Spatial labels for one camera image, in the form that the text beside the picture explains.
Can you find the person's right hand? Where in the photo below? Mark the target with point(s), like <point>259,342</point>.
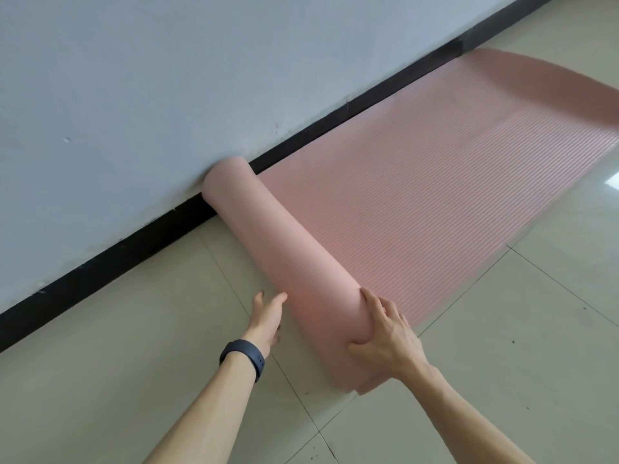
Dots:
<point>394,343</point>

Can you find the person's left hand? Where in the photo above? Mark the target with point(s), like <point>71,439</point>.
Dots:
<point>266,323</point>

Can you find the pink yoga mat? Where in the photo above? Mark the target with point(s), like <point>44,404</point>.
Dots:
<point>435,178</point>

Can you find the person's left forearm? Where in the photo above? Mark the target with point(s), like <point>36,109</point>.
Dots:
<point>208,415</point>

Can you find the person's right forearm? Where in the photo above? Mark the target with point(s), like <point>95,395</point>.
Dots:
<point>464,420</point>

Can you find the black smartwatch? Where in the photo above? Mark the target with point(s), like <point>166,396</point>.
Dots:
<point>246,350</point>

